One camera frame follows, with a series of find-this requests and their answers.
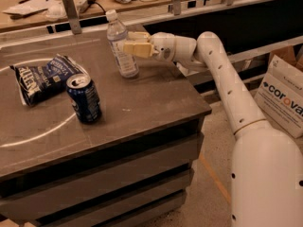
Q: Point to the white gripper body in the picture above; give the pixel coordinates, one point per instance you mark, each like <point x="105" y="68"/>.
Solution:
<point x="163" y="46"/>

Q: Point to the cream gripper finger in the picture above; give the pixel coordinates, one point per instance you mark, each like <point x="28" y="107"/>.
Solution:
<point x="142" y="50"/>
<point x="137" y="36"/>

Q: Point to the clear plastic water bottle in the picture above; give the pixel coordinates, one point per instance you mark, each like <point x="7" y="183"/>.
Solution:
<point x="117" y="34"/>

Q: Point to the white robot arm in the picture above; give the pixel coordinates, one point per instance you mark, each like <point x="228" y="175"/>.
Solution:
<point x="267" y="164"/>

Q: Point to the blue soda can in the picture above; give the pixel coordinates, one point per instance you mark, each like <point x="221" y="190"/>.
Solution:
<point x="84" y="98"/>

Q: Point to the white papers on desk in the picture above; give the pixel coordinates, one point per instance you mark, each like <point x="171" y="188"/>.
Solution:
<point x="30" y="6"/>

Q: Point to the blue chip bag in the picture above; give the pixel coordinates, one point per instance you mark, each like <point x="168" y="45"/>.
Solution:
<point x="42" y="79"/>

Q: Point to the black pen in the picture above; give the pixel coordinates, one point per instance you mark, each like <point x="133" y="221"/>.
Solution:
<point x="23" y="1"/>

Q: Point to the grey drawer cabinet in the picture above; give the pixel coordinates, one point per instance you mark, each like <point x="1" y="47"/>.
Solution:
<point x="132" y="165"/>

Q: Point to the white corovan cardboard box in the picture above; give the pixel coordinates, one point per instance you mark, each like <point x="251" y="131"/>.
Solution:
<point x="280" y="95"/>

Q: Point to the metal bracket post left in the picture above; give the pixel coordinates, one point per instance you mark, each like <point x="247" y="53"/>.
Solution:
<point x="72" y="16"/>

